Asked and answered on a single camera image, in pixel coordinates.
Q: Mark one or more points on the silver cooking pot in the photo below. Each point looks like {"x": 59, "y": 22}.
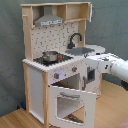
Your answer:
{"x": 50, "y": 56}

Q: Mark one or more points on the white dishwasher door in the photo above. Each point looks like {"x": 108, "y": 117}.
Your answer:
{"x": 91, "y": 80}

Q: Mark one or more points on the black kitchen faucet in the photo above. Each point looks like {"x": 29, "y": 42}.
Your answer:
{"x": 72, "y": 40}

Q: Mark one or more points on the white upper cabinet door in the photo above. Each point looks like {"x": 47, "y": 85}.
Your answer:
{"x": 90, "y": 12}

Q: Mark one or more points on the white oven door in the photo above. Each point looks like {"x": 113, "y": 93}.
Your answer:
{"x": 64, "y": 101}

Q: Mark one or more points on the grey sink basin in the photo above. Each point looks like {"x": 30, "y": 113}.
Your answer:
{"x": 79, "y": 51}

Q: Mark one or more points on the grey range hood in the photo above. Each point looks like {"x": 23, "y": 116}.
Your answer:
{"x": 48, "y": 18}

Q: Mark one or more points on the red right stove knob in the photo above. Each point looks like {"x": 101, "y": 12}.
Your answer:
{"x": 74, "y": 69}

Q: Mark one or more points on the black stovetop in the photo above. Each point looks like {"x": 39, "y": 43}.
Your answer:
{"x": 60, "y": 58}

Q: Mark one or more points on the wooden toy kitchen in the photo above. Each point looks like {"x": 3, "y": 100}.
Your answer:
{"x": 39, "y": 78}

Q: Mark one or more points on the red stove knob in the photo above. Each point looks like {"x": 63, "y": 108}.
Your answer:
{"x": 56, "y": 76}
{"x": 74, "y": 69}

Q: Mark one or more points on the red left stove knob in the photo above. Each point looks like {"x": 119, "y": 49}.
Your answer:
{"x": 56, "y": 76}

